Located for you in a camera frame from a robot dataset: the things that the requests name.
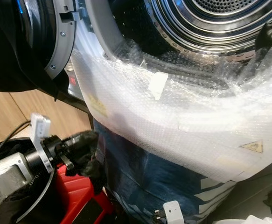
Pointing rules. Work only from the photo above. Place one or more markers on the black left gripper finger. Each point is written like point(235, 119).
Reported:
point(84, 144)
point(94, 170)

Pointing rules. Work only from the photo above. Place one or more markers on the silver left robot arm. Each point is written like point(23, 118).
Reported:
point(5, 179)

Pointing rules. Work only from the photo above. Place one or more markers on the white front-loading washing machine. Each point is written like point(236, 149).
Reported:
point(98, 32)

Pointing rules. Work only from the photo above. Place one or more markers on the red plastic box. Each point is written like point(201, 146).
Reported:
point(82, 193)

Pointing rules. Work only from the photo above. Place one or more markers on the blue denim jeans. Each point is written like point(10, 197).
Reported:
point(149, 182)

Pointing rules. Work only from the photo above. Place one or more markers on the rectangular yellow warning sticker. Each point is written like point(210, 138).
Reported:
point(96, 105)

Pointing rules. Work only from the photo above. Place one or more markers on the wooden cabinet panel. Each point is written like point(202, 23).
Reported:
point(14, 109)

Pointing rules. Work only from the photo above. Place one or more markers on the clear bubble wrap sheet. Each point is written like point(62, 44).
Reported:
point(168, 126)

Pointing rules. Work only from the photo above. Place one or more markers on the white tape piece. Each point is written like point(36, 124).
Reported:
point(157, 85)

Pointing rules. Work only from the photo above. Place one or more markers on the white cloth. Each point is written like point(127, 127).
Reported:
point(252, 220)

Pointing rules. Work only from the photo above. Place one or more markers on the triangular yellow warning sticker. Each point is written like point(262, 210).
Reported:
point(252, 147)

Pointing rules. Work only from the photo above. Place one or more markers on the steel washer drum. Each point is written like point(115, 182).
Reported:
point(210, 21)

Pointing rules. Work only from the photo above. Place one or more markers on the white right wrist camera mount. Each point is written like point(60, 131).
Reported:
point(174, 212)

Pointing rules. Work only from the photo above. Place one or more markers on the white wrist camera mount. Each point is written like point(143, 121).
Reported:
point(38, 128)
point(174, 212)

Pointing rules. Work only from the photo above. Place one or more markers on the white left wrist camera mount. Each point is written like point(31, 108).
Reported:
point(38, 128)

